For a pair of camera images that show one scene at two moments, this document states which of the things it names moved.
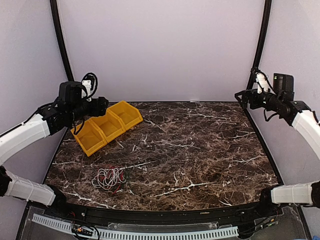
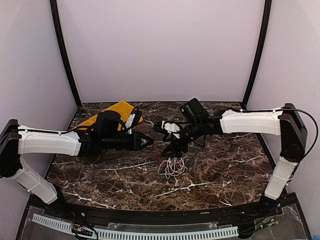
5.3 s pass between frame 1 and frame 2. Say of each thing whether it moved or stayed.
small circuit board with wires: stayed
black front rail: stayed
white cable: moved
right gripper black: moved
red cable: moved
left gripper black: moved
